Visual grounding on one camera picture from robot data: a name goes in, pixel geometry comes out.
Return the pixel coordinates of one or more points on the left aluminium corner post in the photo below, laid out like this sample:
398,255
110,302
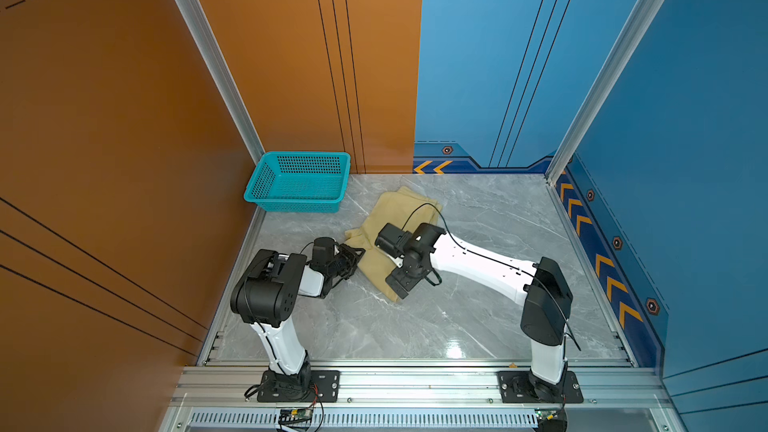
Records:
202,33

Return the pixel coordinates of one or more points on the teal plastic basket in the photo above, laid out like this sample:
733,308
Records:
299,182

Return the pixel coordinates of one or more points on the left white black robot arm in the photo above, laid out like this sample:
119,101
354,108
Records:
265,297

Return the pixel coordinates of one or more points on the circuit board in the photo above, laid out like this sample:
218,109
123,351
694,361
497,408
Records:
295,417
552,420

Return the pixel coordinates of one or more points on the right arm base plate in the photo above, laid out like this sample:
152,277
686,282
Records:
520,386

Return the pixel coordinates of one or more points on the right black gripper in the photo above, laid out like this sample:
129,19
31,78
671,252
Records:
403,283

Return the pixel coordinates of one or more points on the left circuit board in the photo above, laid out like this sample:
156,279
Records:
295,417

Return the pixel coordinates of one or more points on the aluminium front rail frame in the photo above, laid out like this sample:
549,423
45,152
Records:
421,395

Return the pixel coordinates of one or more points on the khaki long pants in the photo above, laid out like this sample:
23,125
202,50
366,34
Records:
394,213

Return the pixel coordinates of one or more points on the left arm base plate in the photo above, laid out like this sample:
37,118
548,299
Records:
304,386

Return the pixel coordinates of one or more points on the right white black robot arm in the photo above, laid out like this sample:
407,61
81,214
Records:
539,287

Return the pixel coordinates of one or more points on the aluminium corner post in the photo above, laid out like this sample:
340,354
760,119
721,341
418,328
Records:
634,29
202,33

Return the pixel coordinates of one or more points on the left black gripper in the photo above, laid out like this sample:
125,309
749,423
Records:
352,258

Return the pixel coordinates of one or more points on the right aluminium corner post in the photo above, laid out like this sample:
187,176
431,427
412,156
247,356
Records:
634,29

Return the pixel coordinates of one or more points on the right circuit board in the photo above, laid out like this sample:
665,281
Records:
552,420

